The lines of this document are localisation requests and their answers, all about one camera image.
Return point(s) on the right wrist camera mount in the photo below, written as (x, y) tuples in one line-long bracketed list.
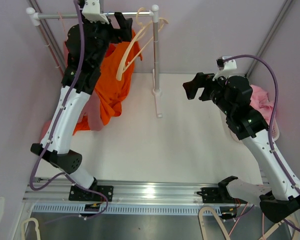
[(226, 67)]

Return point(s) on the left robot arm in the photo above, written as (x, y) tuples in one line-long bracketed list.
[(87, 45)]

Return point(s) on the orange t shirt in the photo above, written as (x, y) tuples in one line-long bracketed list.
[(111, 91)]

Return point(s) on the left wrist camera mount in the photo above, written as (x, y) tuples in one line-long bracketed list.
[(91, 10)]

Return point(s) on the beige hanger bottom right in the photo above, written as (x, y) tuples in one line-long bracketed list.
[(289, 219)]

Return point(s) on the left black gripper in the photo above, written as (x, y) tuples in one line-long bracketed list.
[(118, 35)]

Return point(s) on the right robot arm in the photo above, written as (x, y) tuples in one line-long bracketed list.
[(232, 96)]

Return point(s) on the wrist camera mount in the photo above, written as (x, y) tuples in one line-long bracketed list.
[(91, 10), (226, 67)]

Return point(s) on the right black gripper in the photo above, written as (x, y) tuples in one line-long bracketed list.
[(200, 81)]

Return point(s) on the aluminium mounting rail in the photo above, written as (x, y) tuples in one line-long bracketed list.
[(129, 197)]

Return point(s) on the silver clothes rack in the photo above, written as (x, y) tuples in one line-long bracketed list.
[(143, 18)]

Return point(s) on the white plastic laundry basket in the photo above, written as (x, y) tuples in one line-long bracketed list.
[(275, 133)]

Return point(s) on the salmon pink t shirt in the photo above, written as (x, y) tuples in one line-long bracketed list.
[(90, 116)]

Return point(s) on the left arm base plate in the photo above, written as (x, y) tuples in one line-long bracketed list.
[(80, 195)]

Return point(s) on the light pink t shirt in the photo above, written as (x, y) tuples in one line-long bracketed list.
[(260, 101)]

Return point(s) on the pink plastic hanger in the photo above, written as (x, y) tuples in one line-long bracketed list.
[(62, 23)]

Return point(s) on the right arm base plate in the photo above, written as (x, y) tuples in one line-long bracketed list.
[(215, 195)]

